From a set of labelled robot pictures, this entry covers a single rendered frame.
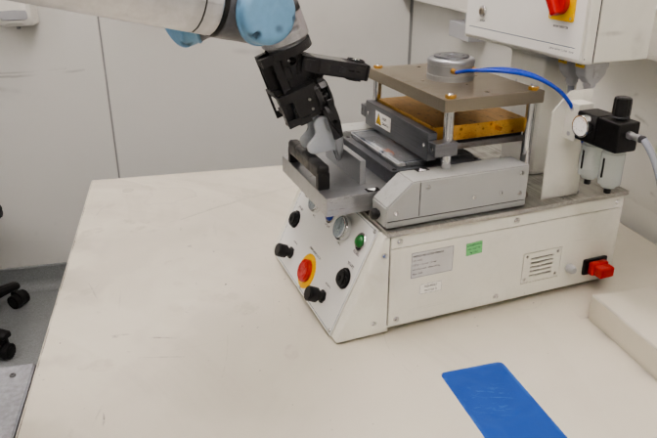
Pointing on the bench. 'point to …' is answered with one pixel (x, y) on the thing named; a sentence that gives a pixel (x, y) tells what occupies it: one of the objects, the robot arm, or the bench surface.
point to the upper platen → (463, 122)
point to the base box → (478, 264)
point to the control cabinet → (561, 30)
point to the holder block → (387, 162)
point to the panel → (327, 257)
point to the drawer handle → (310, 163)
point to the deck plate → (510, 207)
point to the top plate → (460, 83)
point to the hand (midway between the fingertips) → (340, 151)
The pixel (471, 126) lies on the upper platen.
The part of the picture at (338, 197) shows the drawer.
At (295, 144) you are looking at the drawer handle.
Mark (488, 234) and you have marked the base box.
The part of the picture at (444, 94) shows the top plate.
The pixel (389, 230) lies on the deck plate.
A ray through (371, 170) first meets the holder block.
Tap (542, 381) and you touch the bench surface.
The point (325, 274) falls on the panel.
